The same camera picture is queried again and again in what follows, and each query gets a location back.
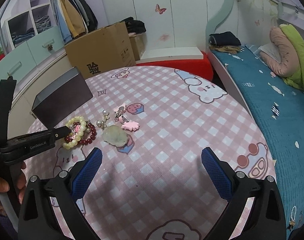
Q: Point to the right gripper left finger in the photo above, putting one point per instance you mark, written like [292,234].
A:
[37,219]

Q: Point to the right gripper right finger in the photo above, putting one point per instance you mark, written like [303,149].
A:
[266,219]

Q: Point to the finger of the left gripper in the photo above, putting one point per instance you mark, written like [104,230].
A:
[61,133]

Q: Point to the pearl earring gold charm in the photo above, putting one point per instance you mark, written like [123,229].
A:
[101,123]

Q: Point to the pale green jade pendant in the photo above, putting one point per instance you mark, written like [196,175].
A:
[115,135]

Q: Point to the pink charm keychain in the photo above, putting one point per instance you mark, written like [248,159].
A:
[126,124]

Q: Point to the left hand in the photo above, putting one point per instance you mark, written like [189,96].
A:
[20,184]

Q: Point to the dark metal tin box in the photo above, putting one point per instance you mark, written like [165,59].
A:
[60,98]

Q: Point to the teal drawer cabinet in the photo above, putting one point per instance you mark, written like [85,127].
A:
[23,59]

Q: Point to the pink checkered tablecloth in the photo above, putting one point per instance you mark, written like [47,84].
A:
[155,187]

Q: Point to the large cardboard box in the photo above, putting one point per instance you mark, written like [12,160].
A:
[102,50]

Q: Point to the purple cubby shelf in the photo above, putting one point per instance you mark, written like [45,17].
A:
[22,15]

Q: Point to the blue bed mattress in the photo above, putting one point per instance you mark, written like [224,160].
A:
[278,110]

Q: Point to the hanging clothes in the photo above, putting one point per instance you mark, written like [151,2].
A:
[74,18]

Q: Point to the small cardboard box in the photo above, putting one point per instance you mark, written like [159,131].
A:
[138,46]

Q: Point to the white ottoman top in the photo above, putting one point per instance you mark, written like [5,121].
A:
[167,54]

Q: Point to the black clothes on box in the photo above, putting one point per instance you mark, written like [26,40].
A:
[134,26]

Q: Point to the red storage ottoman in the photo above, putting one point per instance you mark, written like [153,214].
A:
[199,67]

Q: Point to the white wardrobe doors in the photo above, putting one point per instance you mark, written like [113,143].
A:
[168,23]

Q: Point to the folded dark clothes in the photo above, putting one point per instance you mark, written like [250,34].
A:
[225,42]

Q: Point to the teal bunk bed frame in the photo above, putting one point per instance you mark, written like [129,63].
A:
[226,13]

